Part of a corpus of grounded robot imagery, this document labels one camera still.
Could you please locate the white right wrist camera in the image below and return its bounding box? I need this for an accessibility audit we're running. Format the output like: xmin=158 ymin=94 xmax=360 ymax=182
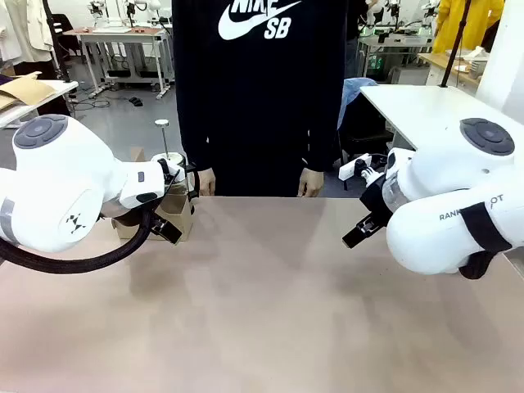
xmin=338 ymin=152 xmax=373 ymax=180

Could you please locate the brown cardboard cup carrier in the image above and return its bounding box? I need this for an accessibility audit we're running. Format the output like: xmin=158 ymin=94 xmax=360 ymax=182
xmin=111 ymin=195 xmax=196 ymax=243

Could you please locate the glass french press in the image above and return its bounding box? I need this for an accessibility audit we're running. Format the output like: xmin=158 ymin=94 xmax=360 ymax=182
xmin=150 ymin=118 xmax=202 ymax=205

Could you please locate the white workbench with equipment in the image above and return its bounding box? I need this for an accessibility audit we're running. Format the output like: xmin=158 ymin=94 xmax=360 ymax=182
xmin=356 ymin=22 xmax=436 ymax=81

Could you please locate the blue cloth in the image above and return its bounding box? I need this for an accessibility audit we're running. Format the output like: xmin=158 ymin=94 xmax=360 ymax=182
xmin=337 ymin=76 xmax=380 ymax=131

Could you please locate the flat brown cardboard sheet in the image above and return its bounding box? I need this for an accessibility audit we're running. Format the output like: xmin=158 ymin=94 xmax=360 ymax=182
xmin=0 ymin=71 xmax=58 ymax=111

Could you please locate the black tripod pole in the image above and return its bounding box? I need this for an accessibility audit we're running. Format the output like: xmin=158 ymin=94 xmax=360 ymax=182
xmin=438 ymin=0 xmax=472 ymax=89

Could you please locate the person's left hand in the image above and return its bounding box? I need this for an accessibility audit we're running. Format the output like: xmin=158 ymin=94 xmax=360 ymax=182
xmin=297 ymin=166 xmax=325 ymax=199

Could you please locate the black sleeved left arm cable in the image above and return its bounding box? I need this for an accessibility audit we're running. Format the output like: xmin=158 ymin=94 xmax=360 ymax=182
xmin=0 ymin=206 xmax=159 ymax=275

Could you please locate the person's right hand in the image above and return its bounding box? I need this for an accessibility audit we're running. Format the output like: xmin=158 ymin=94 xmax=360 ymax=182
xmin=199 ymin=166 xmax=217 ymax=197

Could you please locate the workbench with red mat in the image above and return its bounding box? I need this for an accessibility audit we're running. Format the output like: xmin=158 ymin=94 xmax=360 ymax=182
xmin=61 ymin=25 xmax=175 ymax=99

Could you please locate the black chair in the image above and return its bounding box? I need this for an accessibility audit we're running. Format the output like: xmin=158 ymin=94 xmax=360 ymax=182
xmin=338 ymin=122 xmax=396 ymax=192

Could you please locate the white hanging coat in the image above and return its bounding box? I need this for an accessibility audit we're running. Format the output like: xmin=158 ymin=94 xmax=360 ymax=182
xmin=0 ymin=0 xmax=56 ymax=69

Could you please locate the person in yellow jacket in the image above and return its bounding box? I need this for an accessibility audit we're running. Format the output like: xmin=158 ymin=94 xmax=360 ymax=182
xmin=431 ymin=0 xmax=507 ymax=55

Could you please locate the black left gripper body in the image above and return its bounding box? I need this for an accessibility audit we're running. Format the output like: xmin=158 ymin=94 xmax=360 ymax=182
xmin=142 ymin=206 xmax=165 ymax=233

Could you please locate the white table with cardboard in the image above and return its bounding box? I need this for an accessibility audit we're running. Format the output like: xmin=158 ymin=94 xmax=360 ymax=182
xmin=0 ymin=79 xmax=79 ymax=129

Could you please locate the white side table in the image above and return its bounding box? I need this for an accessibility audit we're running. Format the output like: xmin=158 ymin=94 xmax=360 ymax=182
xmin=359 ymin=84 xmax=513 ymax=151

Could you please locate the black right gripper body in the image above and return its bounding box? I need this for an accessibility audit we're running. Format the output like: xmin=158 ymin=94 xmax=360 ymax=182
xmin=359 ymin=174 xmax=395 ymax=225

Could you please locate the person in black hoodie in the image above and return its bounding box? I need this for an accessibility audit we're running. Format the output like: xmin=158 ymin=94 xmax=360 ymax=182
xmin=170 ymin=0 xmax=347 ymax=198

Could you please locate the light wooden table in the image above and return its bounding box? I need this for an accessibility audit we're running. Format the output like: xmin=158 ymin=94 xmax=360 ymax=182
xmin=416 ymin=51 xmax=492 ymax=89

